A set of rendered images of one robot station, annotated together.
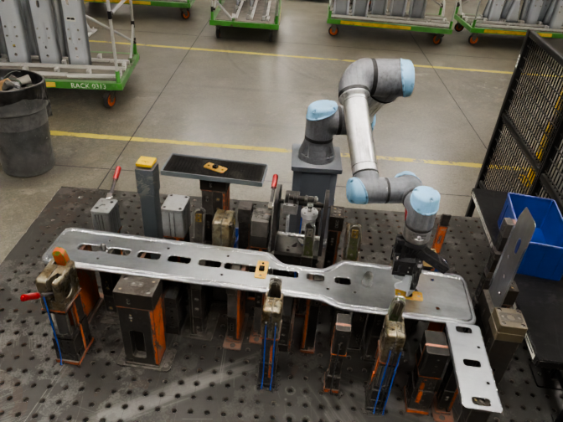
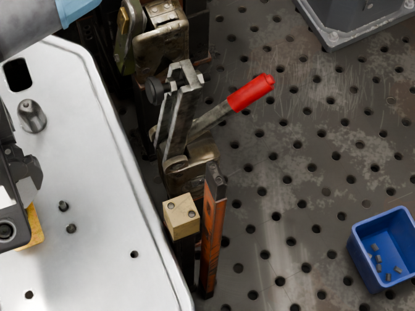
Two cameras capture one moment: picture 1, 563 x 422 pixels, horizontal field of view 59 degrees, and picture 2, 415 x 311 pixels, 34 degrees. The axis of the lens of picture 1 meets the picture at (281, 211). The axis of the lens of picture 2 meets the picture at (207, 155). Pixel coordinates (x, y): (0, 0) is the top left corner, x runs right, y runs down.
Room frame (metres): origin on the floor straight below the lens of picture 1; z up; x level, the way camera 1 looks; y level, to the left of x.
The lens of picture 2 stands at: (1.18, -0.74, 1.80)
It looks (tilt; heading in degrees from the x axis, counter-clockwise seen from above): 66 degrees down; 60
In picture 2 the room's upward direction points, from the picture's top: 4 degrees clockwise
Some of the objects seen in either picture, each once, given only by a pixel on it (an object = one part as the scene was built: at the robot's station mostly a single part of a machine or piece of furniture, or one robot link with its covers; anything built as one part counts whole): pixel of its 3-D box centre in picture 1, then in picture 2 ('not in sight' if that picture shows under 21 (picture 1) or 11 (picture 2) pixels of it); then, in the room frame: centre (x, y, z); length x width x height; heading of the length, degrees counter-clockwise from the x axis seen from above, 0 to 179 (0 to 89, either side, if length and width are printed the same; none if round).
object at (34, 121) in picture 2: (367, 280); (31, 115); (1.18, -0.29, 1.02); 0.03 x 0.03 x 0.07
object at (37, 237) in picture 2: (409, 294); (18, 213); (1.12, -0.41, 1.03); 0.08 x 0.04 x 0.01; 85
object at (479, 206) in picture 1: (529, 262); not in sight; (1.34, -0.86, 1.02); 0.90 x 0.22 x 0.03; 175
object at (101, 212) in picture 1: (111, 244); not in sight; (1.42, 0.62, 0.88); 0.11 x 0.10 x 0.36; 175
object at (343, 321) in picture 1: (338, 355); not in sight; (1.02, -0.21, 0.84); 0.11 x 0.08 x 0.29; 175
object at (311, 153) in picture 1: (317, 145); not in sight; (1.83, -0.13, 1.15); 0.15 x 0.15 x 0.10
